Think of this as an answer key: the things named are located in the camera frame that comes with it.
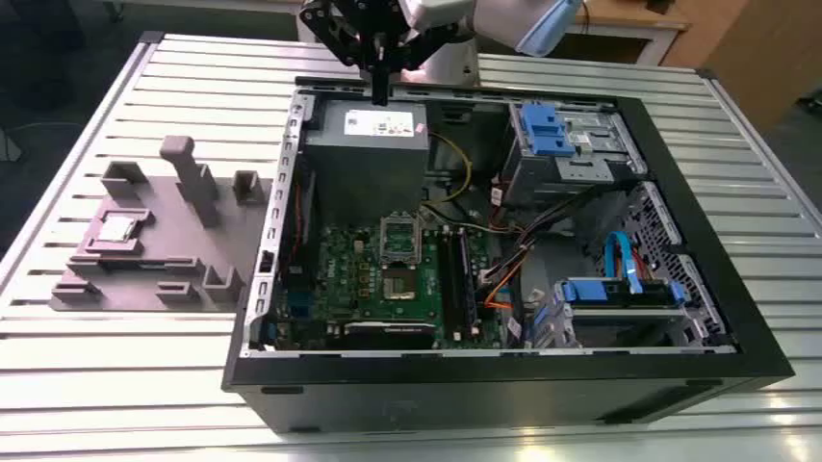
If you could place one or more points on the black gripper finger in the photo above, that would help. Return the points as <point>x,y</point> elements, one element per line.
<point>327,33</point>
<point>427,45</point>

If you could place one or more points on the CPU with silver top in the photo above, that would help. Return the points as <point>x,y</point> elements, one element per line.
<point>116,230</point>

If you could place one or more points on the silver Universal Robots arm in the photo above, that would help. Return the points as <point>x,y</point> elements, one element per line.
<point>546,24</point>

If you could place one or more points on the CPU socket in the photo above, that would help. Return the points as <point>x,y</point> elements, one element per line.
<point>404,286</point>

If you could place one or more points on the blue plastic disk carrier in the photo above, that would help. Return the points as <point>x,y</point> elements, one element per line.
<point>554,144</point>
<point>542,118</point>

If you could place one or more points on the grey power supply unit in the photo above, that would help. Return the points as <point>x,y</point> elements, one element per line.
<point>359,168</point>

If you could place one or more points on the wooden desk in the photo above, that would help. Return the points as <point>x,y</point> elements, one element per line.
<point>632,18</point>

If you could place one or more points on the metal drive bay cage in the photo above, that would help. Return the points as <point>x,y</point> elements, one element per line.
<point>578,173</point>

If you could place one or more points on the green motherboard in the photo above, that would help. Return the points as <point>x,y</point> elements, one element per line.
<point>347,269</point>

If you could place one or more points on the black RAM slot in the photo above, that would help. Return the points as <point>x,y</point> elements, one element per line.
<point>455,279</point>

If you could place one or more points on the grey printed parts rack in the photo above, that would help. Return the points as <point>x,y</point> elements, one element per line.
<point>173,240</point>

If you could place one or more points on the wooden cabinet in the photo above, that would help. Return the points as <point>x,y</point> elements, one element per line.
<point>763,58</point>

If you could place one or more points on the RAM stick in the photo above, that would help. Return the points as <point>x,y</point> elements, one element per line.
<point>137,264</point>

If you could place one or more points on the hard disk in blue carrier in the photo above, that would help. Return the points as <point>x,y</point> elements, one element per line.
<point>587,291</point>

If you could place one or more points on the black graphics card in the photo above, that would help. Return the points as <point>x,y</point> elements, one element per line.
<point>385,337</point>

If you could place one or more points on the metal disk bay cage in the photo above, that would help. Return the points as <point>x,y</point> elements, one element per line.
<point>628,315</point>

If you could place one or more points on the black PC case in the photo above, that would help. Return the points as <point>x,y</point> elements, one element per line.
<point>450,385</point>

